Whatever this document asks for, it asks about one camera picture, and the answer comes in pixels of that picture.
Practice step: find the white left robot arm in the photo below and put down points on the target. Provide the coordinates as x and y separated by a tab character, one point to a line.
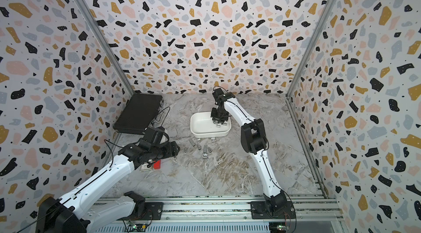
73	212

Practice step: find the red rectangular block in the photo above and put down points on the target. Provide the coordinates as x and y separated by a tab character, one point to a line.
157	165

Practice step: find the black tool case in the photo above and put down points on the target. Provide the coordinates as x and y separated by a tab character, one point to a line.
140	111

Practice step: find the white plastic storage box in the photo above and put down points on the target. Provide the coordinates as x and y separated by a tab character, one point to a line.
202	126

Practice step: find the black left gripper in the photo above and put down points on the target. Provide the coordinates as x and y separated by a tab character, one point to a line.
171	150

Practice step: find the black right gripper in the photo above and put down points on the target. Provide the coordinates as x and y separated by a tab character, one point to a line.
216	120

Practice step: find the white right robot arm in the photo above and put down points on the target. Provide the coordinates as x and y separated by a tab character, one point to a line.
255	143

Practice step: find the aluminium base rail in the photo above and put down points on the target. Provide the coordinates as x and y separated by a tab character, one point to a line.
232	214

